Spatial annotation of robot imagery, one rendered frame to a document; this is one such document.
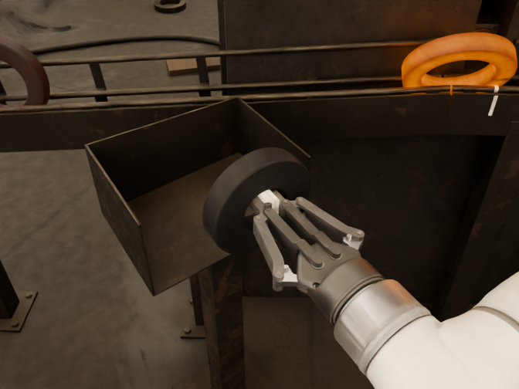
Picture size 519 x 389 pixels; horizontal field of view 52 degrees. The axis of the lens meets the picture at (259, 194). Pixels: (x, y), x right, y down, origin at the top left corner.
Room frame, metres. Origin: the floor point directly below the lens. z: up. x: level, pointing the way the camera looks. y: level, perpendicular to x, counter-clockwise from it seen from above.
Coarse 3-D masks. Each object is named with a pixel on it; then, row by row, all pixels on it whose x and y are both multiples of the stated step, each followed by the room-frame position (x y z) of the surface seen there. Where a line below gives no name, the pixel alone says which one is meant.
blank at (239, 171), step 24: (240, 168) 0.50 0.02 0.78; (264, 168) 0.50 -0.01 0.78; (288, 168) 0.53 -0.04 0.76; (216, 192) 0.49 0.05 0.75; (240, 192) 0.48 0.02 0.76; (288, 192) 0.53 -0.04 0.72; (216, 216) 0.47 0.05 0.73; (240, 216) 0.49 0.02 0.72; (216, 240) 0.47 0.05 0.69; (240, 240) 0.49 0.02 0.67
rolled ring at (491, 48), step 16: (480, 32) 0.78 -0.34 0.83; (416, 48) 0.81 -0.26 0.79; (432, 48) 0.79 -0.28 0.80; (448, 48) 0.77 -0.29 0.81; (464, 48) 0.77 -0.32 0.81; (480, 48) 0.76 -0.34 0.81; (496, 48) 0.77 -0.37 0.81; (512, 48) 0.79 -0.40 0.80; (416, 64) 0.79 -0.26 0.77; (432, 64) 0.79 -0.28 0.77; (496, 64) 0.78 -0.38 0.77; (512, 64) 0.78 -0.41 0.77; (416, 80) 0.82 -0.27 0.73; (432, 80) 0.86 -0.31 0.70; (448, 80) 0.87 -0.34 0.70; (464, 80) 0.86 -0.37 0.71; (480, 80) 0.84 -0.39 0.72; (496, 80) 0.82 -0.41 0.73
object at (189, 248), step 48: (96, 144) 0.64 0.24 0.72; (144, 144) 0.68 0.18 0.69; (192, 144) 0.73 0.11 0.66; (240, 144) 0.77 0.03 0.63; (288, 144) 0.65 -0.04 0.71; (144, 192) 0.67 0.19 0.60; (192, 192) 0.67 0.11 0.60; (144, 240) 0.57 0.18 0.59; (192, 240) 0.56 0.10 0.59; (240, 288) 0.62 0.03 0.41; (240, 336) 0.62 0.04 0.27; (192, 384) 0.66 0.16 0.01; (240, 384) 0.62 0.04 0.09
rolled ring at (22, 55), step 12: (0, 36) 0.89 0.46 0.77; (0, 48) 0.87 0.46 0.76; (12, 48) 0.88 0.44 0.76; (24, 48) 0.90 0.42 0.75; (12, 60) 0.87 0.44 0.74; (24, 60) 0.87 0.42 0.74; (36, 60) 0.89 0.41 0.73; (24, 72) 0.87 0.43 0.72; (36, 72) 0.87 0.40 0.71; (36, 84) 0.87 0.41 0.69; (48, 84) 0.89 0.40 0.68; (36, 96) 0.87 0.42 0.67; (48, 96) 0.89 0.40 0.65
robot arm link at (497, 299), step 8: (512, 280) 0.35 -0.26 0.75; (496, 288) 0.35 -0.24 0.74; (504, 288) 0.34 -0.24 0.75; (512, 288) 0.34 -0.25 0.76; (488, 296) 0.34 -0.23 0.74; (496, 296) 0.33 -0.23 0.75; (504, 296) 0.33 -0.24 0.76; (512, 296) 0.32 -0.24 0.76; (480, 304) 0.33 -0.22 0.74; (488, 304) 0.32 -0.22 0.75; (496, 304) 0.32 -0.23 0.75; (504, 304) 0.32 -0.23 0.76; (512, 304) 0.31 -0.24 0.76; (504, 312) 0.31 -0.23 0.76; (512, 312) 0.30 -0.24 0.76
